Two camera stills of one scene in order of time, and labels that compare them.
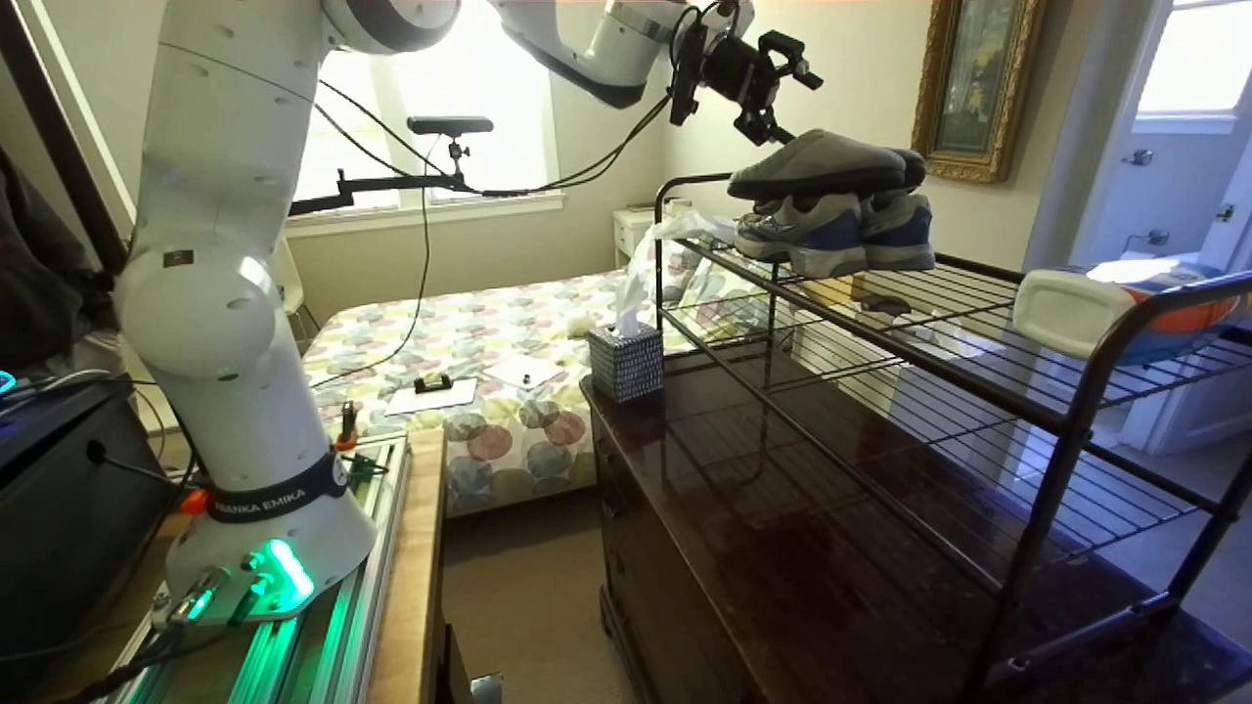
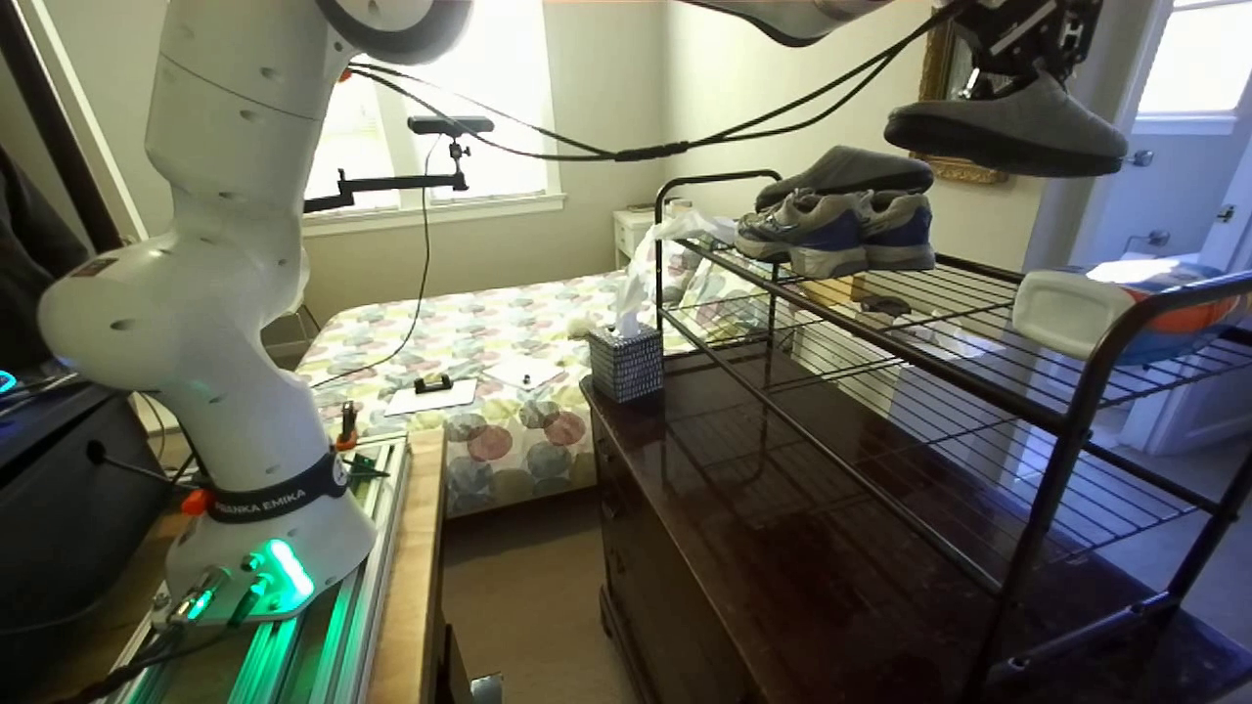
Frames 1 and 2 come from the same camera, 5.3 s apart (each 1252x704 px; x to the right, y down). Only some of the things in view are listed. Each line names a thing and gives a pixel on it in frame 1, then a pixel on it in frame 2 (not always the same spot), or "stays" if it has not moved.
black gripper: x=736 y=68 -> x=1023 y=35
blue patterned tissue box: x=622 y=364 stays
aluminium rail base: x=320 y=648 stays
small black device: x=426 y=390 stays
